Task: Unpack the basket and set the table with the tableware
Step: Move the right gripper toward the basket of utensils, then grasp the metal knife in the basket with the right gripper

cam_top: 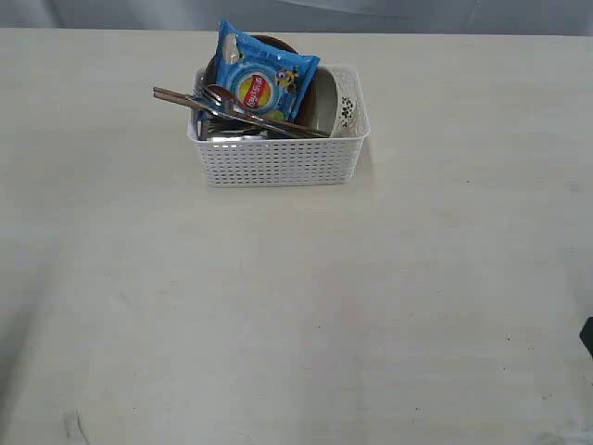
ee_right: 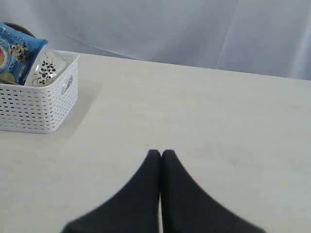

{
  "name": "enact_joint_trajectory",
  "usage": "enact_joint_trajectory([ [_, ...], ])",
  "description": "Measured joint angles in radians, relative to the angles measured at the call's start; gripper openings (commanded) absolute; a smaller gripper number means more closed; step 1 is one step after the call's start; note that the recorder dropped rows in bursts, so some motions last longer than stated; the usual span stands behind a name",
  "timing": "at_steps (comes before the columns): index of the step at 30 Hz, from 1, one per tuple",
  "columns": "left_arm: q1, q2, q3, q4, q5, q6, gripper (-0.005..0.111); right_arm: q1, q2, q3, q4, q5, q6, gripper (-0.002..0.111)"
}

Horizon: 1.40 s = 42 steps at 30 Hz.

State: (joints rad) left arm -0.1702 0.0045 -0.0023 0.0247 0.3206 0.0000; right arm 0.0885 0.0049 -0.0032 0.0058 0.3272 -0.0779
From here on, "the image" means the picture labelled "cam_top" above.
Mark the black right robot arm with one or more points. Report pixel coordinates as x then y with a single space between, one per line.
586 335

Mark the brown wooden spoon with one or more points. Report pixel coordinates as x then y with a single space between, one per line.
219 92

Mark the white ceramic bowl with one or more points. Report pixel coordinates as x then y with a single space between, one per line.
322 101

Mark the silver metal fork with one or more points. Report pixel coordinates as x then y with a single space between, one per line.
205 95

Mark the wooden chopstick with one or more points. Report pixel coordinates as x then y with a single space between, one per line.
191 103
178 94

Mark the silver table knife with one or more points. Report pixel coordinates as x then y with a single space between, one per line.
227 109

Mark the upper wooden chopstick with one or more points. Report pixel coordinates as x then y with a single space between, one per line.
178 94

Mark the brown wooden plate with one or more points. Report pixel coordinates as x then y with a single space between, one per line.
303 111

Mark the blue chips bag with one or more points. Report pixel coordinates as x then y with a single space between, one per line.
267 80

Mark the white perforated plastic basket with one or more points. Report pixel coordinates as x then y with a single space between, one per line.
236 162

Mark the lower wooden chopstick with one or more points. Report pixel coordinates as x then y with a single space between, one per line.
191 103

